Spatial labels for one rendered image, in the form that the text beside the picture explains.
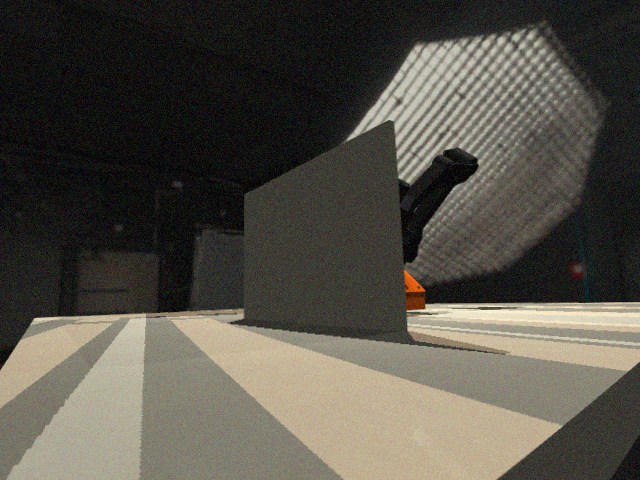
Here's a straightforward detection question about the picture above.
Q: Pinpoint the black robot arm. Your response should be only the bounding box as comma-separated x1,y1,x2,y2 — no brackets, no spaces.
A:
399,147,479,265

